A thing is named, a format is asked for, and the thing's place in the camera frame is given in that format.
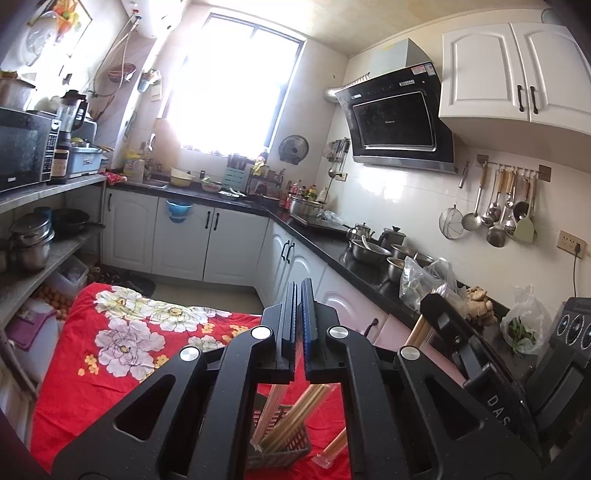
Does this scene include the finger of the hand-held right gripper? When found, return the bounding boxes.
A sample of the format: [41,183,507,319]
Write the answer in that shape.
[420,293,497,393]

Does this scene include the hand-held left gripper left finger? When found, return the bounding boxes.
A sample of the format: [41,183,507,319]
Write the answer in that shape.
[51,279,298,480]

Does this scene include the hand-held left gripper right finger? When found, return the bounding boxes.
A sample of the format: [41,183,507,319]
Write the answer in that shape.
[300,277,543,480]

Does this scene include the light chopsticks packet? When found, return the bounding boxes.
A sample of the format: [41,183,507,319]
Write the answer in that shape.
[313,427,348,468]
[405,314,435,352]

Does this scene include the bunch of chopsticks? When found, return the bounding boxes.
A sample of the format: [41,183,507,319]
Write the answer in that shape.
[261,383,334,455]

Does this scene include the dark grey perforated utensil holder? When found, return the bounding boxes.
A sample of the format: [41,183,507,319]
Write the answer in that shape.
[245,397,312,470]

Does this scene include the hanging kitchen utensils bunch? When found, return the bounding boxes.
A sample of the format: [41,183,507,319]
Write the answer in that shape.
[325,137,352,181]

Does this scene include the ginger root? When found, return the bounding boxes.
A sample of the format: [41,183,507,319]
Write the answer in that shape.
[464,286,499,326]

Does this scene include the clear plastic bag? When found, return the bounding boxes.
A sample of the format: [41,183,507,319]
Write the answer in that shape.
[399,256,467,315]

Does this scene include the plastic bag of greens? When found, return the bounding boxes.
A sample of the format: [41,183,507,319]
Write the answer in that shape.
[501,284,552,356]

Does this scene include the wrapped brown chopsticks packet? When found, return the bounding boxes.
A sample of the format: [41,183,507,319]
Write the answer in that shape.
[250,384,291,455]

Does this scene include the black kitchen countertop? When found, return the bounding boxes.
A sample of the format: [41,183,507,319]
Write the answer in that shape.
[106,178,568,393]

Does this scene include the white lower kitchen cabinets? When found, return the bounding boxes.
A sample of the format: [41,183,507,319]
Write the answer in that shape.
[102,187,416,352]

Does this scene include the white kitchen cabinets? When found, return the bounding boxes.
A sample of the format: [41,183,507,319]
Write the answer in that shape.
[102,187,416,352]
[438,18,591,137]

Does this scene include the lidded steel pot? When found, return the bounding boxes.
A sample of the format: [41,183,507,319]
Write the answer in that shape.
[379,226,407,247]

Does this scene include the steel mixing bowl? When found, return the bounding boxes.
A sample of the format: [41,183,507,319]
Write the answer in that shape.
[348,237,392,264]

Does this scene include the slotted steel ladle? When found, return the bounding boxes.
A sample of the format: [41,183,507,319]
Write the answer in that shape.
[462,164,488,232]

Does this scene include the black gas stove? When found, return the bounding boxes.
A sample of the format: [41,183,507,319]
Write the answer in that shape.
[291,215,352,232]

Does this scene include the steel kettle pot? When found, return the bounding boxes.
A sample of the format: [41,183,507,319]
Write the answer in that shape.
[346,222,375,243]

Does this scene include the large steel pot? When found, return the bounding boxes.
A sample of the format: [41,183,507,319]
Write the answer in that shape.
[288,194,326,217]

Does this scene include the green spatula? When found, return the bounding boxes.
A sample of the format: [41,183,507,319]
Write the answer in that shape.
[515,175,539,244]

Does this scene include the row of condiment bottles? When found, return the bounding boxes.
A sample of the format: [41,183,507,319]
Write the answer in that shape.
[286,180,319,199]

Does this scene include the small steel ladle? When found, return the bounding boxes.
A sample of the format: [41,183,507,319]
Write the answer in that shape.
[512,173,532,222]

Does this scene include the black dish rack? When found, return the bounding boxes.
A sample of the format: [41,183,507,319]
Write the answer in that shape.
[247,164,287,197]

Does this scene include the blue hanging basin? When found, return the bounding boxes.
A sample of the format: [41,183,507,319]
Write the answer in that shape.
[165,199,194,223]

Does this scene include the teal knife block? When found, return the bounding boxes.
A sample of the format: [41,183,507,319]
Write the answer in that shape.
[224,154,252,185]

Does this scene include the red floral blanket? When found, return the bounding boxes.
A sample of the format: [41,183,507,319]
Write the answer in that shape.
[30,282,370,480]

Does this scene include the black range hood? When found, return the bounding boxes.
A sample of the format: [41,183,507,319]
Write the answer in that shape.
[323,38,458,175]

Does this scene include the wooden cutting board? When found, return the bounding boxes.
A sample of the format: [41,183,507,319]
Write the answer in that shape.
[150,117,181,171]

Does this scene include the white plastic container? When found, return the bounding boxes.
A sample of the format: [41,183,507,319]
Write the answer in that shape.
[46,256,90,301]

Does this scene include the black wok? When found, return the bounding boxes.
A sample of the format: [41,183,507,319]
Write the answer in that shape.
[51,209,105,236]

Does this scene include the kitchen window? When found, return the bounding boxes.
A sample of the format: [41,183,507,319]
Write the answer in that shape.
[161,11,305,158]

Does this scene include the white upper kitchen cabinets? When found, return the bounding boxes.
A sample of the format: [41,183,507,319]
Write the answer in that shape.
[438,18,591,137]

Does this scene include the purple plastic lid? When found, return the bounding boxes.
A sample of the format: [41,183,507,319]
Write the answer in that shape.
[4,309,58,352]

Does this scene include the blue-grey kitchen appliance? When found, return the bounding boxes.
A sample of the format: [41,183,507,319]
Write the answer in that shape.
[68,144,105,177]

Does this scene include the grey stone shelf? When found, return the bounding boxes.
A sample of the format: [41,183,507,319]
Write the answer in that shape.
[0,173,109,324]

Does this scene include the stacked steel pots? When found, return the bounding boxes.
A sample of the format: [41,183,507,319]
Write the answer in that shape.
[9,212,56,272]

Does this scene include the black blender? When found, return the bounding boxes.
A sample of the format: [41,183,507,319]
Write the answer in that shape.
[58,90,88,148]

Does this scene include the black microwave oven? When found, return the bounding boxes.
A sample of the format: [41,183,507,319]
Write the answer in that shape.
[0,107,63,193]

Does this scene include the white water heater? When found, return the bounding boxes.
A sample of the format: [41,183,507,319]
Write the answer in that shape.
[121,0,183,40]

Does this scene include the steel pot on microwave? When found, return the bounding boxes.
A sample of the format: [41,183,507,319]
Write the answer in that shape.
[0,76,37,110]

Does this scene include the small white fan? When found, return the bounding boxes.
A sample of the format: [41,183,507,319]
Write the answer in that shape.
[18,11,58,68]

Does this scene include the wire mesh strainer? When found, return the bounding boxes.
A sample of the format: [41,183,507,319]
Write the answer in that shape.
[438,159,471,241]

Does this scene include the black power cable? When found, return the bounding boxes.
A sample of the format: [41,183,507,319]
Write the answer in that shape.
[571,244,583,301]

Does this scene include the wall power socket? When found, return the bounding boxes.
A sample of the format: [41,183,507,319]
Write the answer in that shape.
[556,229,587,254]

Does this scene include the wall utensil rail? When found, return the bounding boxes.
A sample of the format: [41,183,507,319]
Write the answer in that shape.
[475,154,552,181]

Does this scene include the round grey wall fan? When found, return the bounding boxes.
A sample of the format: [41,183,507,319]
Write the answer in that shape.
[278,135,309,164]

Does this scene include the silver exhaust duct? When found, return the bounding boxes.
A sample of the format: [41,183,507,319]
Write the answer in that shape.
[322,71,375,104]

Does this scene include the wall-mounted teal caddy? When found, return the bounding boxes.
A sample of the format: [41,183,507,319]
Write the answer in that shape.
[137,69,162,93]

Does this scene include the fruit wall poster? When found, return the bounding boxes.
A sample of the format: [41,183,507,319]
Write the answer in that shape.
[28,0,93,44]

